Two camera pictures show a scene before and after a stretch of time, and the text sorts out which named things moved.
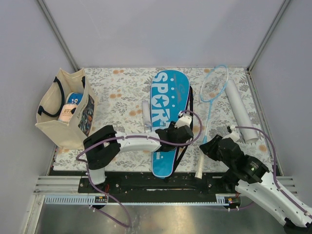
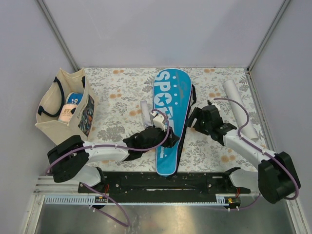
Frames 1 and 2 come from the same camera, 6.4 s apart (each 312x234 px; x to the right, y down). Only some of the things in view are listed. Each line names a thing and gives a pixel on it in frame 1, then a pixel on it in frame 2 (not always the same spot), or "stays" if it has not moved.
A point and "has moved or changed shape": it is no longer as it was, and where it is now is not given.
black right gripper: [208, 147] to [198, 114]
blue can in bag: [74, 98] stays
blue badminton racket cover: [170, 95] has moved or changed shape
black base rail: [131, 186] stays
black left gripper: [171, 127] to [172, 139]
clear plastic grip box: [146, 113] stays
